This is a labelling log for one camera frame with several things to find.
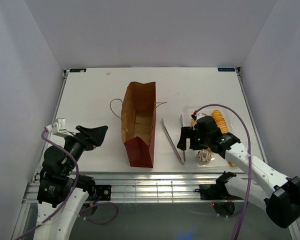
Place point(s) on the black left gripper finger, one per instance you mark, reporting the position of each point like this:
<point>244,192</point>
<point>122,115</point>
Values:
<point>97,141</point>
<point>87,132</point>

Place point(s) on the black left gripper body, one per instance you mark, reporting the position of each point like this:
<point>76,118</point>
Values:
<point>76,145</point>

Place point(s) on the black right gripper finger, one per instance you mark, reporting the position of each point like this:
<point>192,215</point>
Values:
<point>186,132</point>
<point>194,139</point>

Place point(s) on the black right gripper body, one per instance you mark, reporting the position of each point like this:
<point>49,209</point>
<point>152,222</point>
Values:
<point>203,140</point>

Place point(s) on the metal serving tongs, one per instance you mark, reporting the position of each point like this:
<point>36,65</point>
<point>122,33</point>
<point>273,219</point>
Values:
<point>174,148</point>

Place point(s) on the long ridged orange bread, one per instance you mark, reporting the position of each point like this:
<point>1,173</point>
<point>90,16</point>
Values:
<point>220,121</point>

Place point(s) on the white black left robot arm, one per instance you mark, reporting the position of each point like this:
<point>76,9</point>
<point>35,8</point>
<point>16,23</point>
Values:
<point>62,190</point>

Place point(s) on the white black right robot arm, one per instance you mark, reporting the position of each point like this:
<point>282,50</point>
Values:
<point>275,193</point>

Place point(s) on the orange bagel bread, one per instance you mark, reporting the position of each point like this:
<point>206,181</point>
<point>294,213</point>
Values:
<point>193,122</point>

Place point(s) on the red brown paper bag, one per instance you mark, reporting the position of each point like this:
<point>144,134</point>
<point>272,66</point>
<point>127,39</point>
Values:
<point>138,123</point>

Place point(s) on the white chocolate drizzled donut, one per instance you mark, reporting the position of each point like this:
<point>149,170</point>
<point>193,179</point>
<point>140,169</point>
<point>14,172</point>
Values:
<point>203,157</point>

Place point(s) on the clear plastic tray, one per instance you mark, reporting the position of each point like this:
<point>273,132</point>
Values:
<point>233,124</point>

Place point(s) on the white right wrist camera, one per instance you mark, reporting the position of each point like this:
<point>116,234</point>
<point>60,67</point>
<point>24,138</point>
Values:
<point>199,115</point>

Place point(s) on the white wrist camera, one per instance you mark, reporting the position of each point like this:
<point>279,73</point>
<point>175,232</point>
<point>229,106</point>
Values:
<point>58,128</point>
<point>199,115</point>

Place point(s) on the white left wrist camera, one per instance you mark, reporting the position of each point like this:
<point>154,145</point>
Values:
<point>58,128</point>

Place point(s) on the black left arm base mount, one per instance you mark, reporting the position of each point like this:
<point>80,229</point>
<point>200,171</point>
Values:
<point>100,193</point>

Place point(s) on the aluminium frame rail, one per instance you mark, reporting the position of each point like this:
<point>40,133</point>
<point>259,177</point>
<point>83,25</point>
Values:
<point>139,188</point>

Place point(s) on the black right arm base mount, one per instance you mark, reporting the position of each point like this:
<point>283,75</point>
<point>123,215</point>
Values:
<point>217,190</point>

